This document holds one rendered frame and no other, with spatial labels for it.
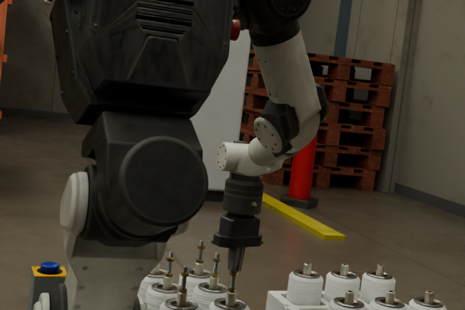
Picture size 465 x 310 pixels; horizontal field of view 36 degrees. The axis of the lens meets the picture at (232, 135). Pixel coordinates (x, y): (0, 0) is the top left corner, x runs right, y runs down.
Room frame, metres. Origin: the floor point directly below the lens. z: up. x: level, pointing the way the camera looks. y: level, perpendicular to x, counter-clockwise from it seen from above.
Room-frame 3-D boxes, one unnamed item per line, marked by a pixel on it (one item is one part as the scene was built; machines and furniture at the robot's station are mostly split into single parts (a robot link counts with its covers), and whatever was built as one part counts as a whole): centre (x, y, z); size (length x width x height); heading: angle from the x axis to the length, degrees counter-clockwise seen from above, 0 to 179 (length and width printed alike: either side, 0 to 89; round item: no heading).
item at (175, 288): (1.66, 0.11, 0.25); 0.08 x 0.08 x 0.01
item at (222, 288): (1.71, 0.00, 0.25); 0.08 x 0.08 x 0.01
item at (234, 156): (1.61, -0.03, 0.57); 0.11 x 0.11 x 0.11; 22
